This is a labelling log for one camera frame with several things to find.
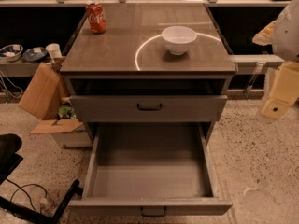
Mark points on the grey drawer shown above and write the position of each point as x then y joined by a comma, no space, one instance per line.
149,170
148,100

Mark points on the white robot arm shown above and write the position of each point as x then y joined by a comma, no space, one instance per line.
283,35

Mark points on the grey drawer cabinet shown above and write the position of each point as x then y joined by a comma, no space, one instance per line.
132,47

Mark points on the grey top drawer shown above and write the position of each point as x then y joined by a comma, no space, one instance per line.
148,100

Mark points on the white ceramic bowl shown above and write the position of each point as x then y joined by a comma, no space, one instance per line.
178,39

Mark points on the white cardboard box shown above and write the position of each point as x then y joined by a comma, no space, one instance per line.
67,133

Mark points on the green snack bag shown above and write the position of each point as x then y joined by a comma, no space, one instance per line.
66,112

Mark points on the red cola can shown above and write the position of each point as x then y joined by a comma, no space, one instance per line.
96,17

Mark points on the white paper cup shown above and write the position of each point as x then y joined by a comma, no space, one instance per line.
53,50

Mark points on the low grey shelf right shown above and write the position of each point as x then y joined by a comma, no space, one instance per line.
246,64

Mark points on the low grey shelf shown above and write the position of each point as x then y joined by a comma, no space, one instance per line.
21,68
246,64

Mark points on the dark blue plate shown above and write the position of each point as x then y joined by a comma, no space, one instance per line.
35,55

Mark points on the low grey shelf left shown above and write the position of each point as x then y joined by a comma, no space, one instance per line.
21,68

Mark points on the blue patterned bowl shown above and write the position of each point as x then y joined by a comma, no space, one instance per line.
11,53

